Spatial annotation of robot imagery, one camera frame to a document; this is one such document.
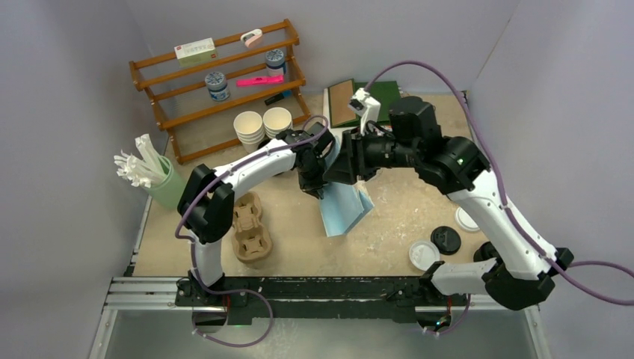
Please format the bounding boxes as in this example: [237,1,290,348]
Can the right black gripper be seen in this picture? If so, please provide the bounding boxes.
[325,125,422,185]

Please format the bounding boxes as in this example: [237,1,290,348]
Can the light blue paper bag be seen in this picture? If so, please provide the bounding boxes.
[319,138,375,237]

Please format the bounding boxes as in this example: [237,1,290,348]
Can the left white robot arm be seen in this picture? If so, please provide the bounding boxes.
[175,123,334,306]

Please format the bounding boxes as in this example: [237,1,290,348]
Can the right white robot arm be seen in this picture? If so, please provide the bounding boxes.
[324,93,573,310]

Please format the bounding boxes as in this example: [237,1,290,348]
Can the black paper cup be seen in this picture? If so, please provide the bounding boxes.
[257,139,279,153]

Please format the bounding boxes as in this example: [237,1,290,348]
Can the brown pulp cup carrier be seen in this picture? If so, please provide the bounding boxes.
[232,191,273,264]

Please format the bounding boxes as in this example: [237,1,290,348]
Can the right white cup stack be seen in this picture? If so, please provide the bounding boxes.
[262,107,292,138]

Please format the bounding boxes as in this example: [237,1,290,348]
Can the white cup stack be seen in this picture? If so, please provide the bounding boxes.
[262,107,292,138]
[233,111,265,153]

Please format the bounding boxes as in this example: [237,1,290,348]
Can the green paper bag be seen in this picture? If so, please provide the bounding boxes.
[369,81,401,125]

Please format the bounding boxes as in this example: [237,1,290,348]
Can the left white cup stack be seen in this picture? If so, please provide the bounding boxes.
[233,111,265,153]

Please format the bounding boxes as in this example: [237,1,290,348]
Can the black blue marker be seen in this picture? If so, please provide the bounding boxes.
[264,90,292,106]

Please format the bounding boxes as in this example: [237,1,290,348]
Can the pink marker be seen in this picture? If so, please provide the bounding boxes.
[236,75,285,88]

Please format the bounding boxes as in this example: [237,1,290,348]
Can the white cup lid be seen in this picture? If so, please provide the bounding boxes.
[408,241,440,271]
[455,207,480,233]

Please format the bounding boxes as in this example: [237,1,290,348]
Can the right blue white jar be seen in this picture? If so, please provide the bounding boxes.
[265,49,286,77]

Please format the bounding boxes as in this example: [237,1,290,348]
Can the blue white jar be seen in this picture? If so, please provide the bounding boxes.
[265,49,286,77]
[205,71,230,102]

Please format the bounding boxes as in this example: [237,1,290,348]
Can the wooden shelf rack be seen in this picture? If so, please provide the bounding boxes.
[129,19,310,164]

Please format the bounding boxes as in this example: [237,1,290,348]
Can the black cup lid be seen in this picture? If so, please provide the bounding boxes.
[473,242,499,262]
[431,226,462,255]

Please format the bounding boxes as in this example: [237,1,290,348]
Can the green straw holder cup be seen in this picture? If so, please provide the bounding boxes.
[145,156,186,210]

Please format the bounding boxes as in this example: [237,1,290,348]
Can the left blue white jar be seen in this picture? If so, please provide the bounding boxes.
[205,71,230,102]

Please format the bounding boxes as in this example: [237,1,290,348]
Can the pink white stapler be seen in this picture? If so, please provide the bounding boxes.
[240,28,263,49]

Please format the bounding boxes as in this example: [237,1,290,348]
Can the white wrapped straws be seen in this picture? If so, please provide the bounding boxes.
[113,134,168,188]

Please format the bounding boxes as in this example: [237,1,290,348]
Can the white green box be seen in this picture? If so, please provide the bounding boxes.
[173,37,218,68]

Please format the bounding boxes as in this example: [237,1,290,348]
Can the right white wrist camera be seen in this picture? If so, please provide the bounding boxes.
[348,88,381,136]

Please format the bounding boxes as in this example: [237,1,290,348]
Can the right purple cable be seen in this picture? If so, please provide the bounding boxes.
[363,60,634,338]

